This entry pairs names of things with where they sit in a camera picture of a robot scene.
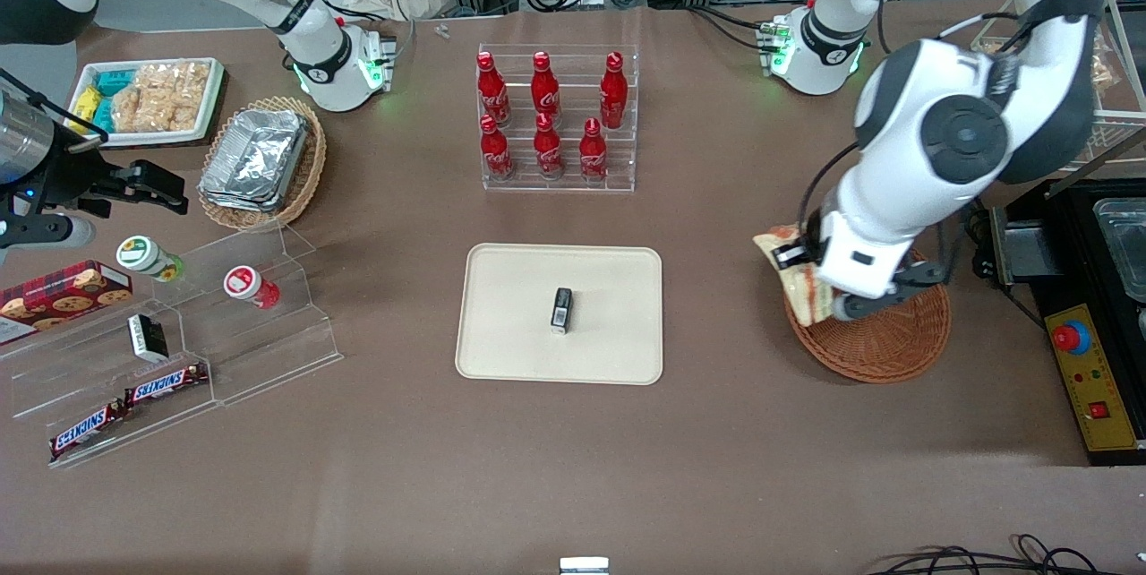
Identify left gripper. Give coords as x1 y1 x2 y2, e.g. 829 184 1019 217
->
772 210 912 301

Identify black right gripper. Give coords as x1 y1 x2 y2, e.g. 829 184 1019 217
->
0 123 190 219

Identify triangle sandwich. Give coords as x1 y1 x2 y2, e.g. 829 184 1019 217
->
753 223 839 328

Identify white rectangular snack tray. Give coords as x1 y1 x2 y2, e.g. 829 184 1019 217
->
69 57 227 150

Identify aluminium foil tray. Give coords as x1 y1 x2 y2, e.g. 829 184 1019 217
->
198 107 312 214

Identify brown wicker basket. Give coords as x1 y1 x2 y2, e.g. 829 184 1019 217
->
783 251 953 384

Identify light wicker basket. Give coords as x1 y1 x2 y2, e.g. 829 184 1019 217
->
197 96 329 232

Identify beige plastic tray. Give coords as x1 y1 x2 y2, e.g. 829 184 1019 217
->
455 243 664 386

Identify green lid cup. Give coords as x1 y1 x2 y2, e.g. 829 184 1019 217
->
116 236 186 284

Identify rice cracker bag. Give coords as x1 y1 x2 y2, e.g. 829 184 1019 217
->
111 61 212 134

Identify red lid cup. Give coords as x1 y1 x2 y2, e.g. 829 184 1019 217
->
223 265 281 311

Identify red cookie box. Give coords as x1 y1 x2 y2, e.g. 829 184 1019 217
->
0 261 134 346

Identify black and white small box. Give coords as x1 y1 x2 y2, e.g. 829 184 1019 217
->
127 313 170 364

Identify snickers chocolate bar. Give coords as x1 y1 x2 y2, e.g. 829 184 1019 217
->
48 400 127 462
123 363 210 407

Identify clear acrylic step display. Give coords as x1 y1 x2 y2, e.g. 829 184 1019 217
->
0 224 345 469

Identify red cola bottle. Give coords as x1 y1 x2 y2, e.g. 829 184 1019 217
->
531 51 563 129
479 115 517 183
599 52 629 131
534 113 566 180
578 117 611 185
476 52 512 129

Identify clear acrylic bottle rack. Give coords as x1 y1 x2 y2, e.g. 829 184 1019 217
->
477 44 640 193

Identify black control box yellow panel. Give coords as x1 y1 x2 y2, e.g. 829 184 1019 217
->
1028 176 1146 468

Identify red emergency stop button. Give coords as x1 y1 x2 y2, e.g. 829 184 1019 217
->
1053 321 1092 356

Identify steel pan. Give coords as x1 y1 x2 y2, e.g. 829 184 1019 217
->
1092 198 1146 304

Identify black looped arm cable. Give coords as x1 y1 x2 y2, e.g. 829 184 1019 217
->
798 140 864 243

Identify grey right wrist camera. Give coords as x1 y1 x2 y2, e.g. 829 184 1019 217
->
0 214 96 251

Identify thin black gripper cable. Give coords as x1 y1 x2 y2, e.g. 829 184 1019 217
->
0 67 110 144

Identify black table cable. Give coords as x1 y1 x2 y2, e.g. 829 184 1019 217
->
960 202 1002 282

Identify black floor cables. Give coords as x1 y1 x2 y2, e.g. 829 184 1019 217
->
861 534 1125 575

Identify white wire rack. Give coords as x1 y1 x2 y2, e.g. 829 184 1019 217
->
971 0 1146 169

